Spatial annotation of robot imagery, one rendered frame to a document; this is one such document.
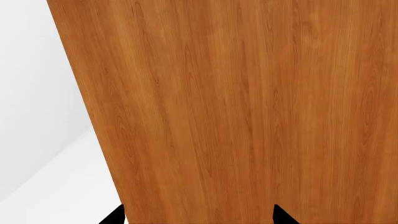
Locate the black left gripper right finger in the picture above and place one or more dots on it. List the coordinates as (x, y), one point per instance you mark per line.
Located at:
(282, 217)

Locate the brown wooden cabinet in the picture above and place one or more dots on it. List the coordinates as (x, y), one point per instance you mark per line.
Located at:
(236, 105)

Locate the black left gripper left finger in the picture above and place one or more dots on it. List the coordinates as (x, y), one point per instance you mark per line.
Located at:
(115, 217)

